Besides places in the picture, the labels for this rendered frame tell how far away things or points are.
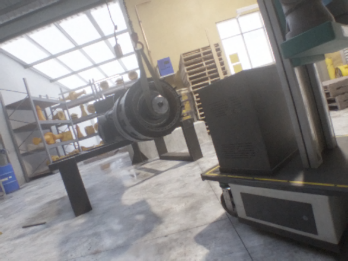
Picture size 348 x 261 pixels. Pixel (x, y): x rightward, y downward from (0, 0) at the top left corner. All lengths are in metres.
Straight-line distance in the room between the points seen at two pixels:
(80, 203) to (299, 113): 2.16
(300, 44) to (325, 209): 0.60
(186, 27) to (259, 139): 6.02
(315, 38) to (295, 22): 0.09
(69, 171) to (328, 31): 2.29
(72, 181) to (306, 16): 2.28
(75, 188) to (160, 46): 5.20
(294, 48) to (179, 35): 5.98
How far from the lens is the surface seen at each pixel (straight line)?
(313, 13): 0.85
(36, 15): 8.36
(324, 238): 1.03
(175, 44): 6.58
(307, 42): 0.82
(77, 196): 2.40
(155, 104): 1.50
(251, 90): 0.98
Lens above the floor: 0.73
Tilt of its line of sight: 3 degrees down
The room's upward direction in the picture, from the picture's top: 17 degrees counter-clockwise
